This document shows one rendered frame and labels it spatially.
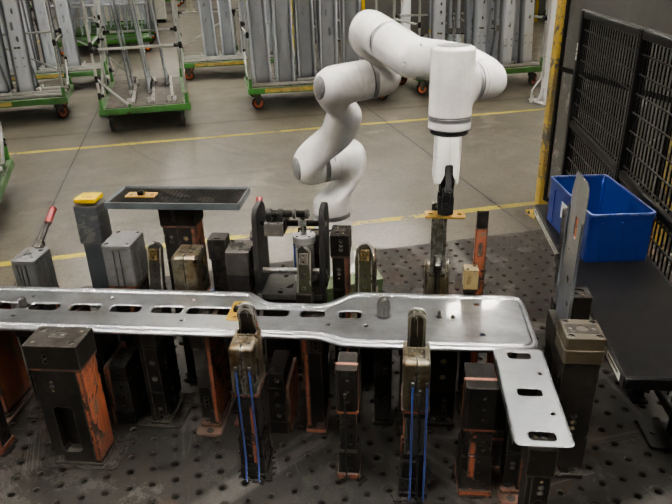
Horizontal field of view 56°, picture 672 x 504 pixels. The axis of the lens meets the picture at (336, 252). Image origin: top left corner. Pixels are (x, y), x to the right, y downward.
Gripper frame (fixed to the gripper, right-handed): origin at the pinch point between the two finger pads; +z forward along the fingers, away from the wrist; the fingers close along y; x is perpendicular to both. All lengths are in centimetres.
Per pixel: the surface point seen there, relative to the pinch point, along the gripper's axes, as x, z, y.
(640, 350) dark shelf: 38.2, 24.4, 16.0
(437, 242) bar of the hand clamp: -0.1, 15.7, -14.7
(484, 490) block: 10, 56, 23
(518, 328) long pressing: 16.9, 27.5, 4.2
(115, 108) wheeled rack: -321, 101, -550
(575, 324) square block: 26.4, 21.5, 11.7
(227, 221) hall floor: -133, 128, -295
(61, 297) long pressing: -92, 28, -5
